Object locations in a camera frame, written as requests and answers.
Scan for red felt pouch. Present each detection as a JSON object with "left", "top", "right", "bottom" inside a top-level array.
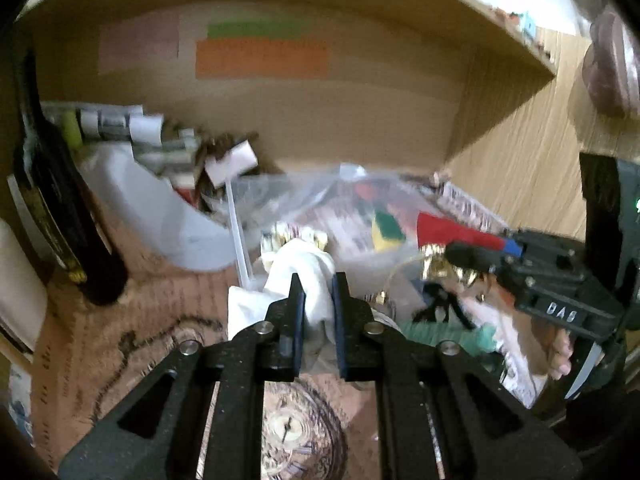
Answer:
[{"left": 416, "top": 212, "right": 506, "bottom": 250}]

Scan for green striped cloth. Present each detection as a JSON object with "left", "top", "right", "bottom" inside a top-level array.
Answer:
[{"left": 400, "top": 322, "right": 498, "bottom": 356}]

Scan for yellow green sponge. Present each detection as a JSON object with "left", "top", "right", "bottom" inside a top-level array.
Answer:
[{"left": 371, "top": 210, "right": 406, "bottom": 252}]

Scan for white drawstring pouch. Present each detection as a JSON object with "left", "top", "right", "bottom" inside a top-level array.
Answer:
[{"left": 226, "top": 237, "right": 338, "bottom": 356}]

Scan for floral fabric scrunchie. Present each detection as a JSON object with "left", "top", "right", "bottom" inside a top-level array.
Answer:
[{"left": 259, "top": 221, "right": 330, "bottom": 271}]

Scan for clear plastic storage box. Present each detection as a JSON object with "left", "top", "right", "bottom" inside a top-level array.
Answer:
[{"left": 226, "top": 165, "right": 444, "bottom": 297}]

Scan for vintage newspaper print mat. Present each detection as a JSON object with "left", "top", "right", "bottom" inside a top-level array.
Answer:
[{"left": 29, "top": 179, "right": 511, "bottom": 480}]

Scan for beige thermos jug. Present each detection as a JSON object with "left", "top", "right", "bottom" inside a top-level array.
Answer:
[{"left": 0, "top": 220, "right": 48, "bottom": 351}]

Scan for pink tied curtain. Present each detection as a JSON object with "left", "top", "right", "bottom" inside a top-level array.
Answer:
[{"left": 582, "top": 4, "right": 639, "bottom": 120}]

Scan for white plastic sheet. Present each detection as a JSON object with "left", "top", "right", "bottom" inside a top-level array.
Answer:
[{"left": 78, "top": 142, "right": 235, "bottom": 272}]

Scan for small white cardboard box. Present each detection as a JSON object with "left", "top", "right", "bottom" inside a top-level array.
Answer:
[{"left": 204, "top": 141, "right": 258, "bottom": 188}]

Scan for dark wine bottle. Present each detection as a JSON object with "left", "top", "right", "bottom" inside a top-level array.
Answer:
[{"left": 11, "top": 28, "right": 128, "bottom": 307}]

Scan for orange sticky note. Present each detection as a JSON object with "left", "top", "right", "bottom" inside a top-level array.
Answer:
[{"left": 194, "top": 37, "right": 331, "bottom": 80}]

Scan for rolled newspaper stack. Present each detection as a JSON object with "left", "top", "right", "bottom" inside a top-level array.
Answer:
[{"left": 42, "top": 101, "right": 202, "bottom": 190}]

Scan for green sticky note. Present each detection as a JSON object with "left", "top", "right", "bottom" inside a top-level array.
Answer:
[{"left": 206, "top": 18, "right": 307, "bottom": 39}]

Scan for pink sticky note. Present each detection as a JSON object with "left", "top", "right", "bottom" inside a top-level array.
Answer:
[{"left": 98, "top": 9, "right": 180, "bottom": 75}]

